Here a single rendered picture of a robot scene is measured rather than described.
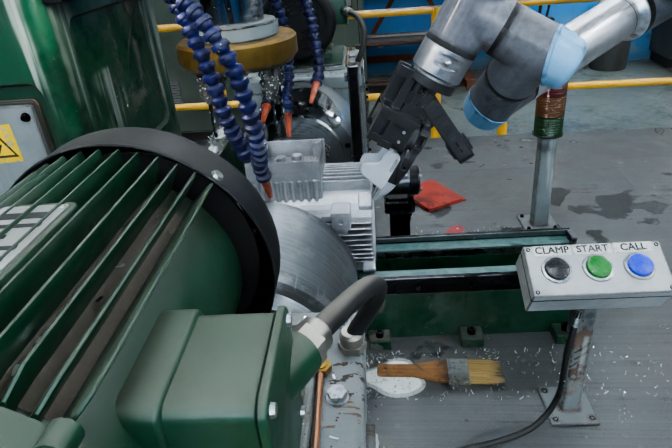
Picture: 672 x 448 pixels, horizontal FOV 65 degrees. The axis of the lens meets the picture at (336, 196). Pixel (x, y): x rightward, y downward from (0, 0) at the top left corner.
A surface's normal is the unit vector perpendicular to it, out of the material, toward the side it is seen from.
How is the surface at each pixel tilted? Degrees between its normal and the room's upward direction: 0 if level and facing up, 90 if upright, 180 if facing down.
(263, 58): 90
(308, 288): 39
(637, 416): 0
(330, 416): 0
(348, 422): 0
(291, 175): 90
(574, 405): 90
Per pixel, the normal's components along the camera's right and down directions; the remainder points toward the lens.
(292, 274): 0.46, -0.79
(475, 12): -0.25, 0.35
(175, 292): 0.76, -0.56
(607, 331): -0.08, -0.89
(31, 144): -0.04, 0.45
